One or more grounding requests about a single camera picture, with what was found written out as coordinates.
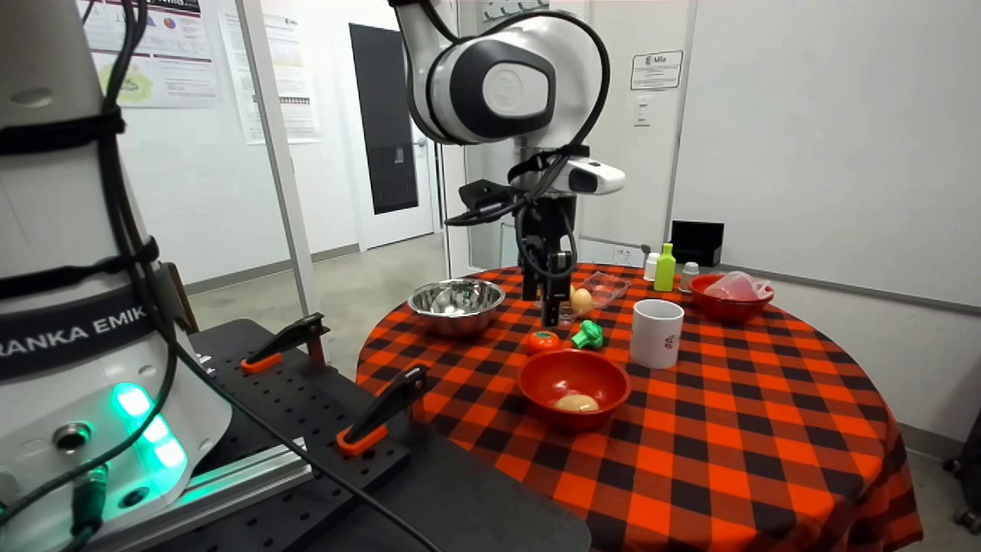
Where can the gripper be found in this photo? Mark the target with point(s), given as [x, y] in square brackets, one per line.
[553, 222]

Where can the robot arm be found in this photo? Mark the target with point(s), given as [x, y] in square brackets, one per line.
[69, 230]

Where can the beige egg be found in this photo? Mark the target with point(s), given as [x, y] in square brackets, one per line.
[582, 300]
[576, 402]

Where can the clear plastic egg carton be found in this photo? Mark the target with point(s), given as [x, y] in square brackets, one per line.
[609, 287]

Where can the steel bowl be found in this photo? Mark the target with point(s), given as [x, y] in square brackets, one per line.
[456, 303]

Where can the orange bowl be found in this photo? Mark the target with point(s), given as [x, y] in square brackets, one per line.
[571, 376]

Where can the red bowl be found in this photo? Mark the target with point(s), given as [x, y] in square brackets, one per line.
[724, 308]

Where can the toy tomato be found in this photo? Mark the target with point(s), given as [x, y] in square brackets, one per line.
[542, 343]

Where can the toy broccoli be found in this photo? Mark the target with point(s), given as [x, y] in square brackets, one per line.
[588, 335]

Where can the small white bottle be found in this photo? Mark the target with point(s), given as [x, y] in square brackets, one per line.
[651, 267]

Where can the white mug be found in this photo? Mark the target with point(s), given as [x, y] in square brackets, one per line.
[656, 333]

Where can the green bottle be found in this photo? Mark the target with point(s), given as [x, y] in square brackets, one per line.
[664, 270]

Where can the small white shaker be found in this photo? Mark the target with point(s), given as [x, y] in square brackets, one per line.
[689, 274]

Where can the black box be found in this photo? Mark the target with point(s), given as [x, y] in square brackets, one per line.
[697, 241]

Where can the clear pink plastic cup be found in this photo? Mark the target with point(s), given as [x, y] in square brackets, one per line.
[736, 286]

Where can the black and orange clamp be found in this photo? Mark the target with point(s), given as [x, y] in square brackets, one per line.
[287, 337]
[387, 406]

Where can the white door with dark window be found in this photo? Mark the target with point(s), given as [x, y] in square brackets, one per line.
[383, 115]

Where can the orange black checked tablecloth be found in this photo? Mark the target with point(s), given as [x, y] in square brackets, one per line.
[736, 445]

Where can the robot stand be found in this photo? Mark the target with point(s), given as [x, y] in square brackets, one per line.
[306, 414]

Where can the office chair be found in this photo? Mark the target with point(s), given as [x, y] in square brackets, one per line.
[969, 475]

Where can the wall socket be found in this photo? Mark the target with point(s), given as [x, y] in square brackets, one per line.
[623, 254]

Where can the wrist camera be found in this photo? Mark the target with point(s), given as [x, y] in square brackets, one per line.
[484, 195]

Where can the light switch plate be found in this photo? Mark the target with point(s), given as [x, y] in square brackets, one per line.
[642, 111]

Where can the white wall sign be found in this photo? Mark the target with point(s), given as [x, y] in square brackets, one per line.
[657, 70]

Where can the white metal post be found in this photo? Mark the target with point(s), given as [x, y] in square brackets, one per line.
[280, 153]

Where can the wall poster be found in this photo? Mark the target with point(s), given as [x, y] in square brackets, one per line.
[299, 92]
[176, 54]

